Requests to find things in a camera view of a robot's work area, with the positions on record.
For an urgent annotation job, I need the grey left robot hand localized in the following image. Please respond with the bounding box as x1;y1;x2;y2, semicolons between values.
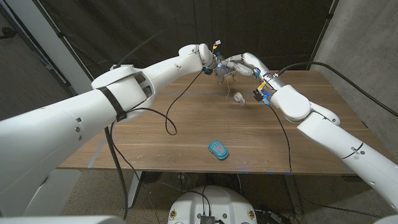
211;52;233;83

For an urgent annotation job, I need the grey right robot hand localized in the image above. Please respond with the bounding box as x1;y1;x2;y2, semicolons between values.
224;52;285;91

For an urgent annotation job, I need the brown twine spool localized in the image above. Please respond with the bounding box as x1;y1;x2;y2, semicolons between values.
219;73;239;84

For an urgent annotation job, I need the white tape roll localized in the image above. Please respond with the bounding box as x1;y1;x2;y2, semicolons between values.
233;91;246;106

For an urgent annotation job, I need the black backdrop curtain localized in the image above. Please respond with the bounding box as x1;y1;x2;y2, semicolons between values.
37;0;335;86

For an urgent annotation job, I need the blue oval scrubber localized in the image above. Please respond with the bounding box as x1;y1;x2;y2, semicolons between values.
207;139;229;161

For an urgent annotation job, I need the black ribbed disc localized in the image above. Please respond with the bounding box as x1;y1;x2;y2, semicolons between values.
139;170;164;185

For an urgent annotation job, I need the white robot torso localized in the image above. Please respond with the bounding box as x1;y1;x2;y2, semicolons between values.
167;185;258;224

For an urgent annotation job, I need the white table leg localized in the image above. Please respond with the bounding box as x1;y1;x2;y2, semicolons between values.
125;170;144;208

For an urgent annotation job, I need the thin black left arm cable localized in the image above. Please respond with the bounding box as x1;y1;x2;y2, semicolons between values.
108;70;205;224

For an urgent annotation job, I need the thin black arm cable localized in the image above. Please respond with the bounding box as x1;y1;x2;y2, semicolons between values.
108;70;205;224
267;104;385;218

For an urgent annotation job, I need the black backdrop frame pole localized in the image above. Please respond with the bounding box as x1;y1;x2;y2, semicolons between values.
30;0;94;82
306;0;340;71

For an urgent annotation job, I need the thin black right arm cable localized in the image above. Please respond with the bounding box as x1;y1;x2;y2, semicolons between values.
267;104;385;218

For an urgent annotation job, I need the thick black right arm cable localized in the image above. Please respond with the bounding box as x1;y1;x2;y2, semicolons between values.
275;61;398;118

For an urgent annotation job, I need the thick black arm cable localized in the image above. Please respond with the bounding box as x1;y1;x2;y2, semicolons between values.
275;61;398;118
104;26;175;220

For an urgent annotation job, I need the black torso cable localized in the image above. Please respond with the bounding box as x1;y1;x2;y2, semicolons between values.
185;185;213;216

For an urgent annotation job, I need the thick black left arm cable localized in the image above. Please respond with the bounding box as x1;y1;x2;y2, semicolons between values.
104;26;175;220

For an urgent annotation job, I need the black floor cable bundle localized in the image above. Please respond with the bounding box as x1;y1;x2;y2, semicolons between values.
254;208;301;224

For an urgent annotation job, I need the dark grey wall rail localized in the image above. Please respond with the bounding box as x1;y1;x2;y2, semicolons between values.
0;2;77;96

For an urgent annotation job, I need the black wall fixture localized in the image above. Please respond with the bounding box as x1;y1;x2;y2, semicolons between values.
0;26;18;40

